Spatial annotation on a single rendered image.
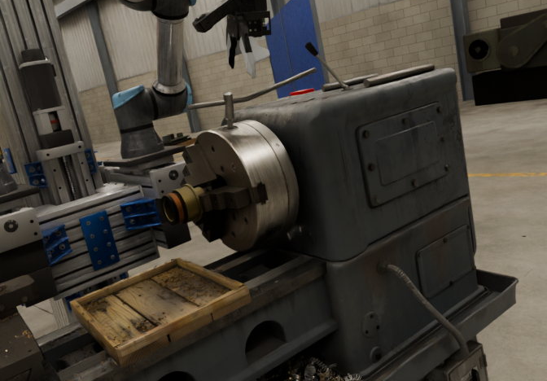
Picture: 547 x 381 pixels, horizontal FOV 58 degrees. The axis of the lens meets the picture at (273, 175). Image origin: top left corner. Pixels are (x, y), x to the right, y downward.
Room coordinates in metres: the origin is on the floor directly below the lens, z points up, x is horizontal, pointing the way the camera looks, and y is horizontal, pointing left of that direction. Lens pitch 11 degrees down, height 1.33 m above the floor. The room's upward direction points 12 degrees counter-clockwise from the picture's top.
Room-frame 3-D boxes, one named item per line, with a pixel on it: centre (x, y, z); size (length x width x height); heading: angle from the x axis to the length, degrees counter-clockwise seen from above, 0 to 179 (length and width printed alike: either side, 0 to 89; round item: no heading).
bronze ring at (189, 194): (1.16, 0.22, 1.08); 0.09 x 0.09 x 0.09; 34
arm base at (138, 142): (1.76, 0.43, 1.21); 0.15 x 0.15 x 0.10
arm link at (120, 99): (1.76, 0.43, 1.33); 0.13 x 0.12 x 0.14; 117
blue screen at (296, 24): (8.07, -0.65, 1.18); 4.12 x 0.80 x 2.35; 6
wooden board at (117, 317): (1.08, 0.33, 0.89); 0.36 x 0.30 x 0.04; 34
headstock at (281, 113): (1.48, -0.23, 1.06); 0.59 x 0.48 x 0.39; 124
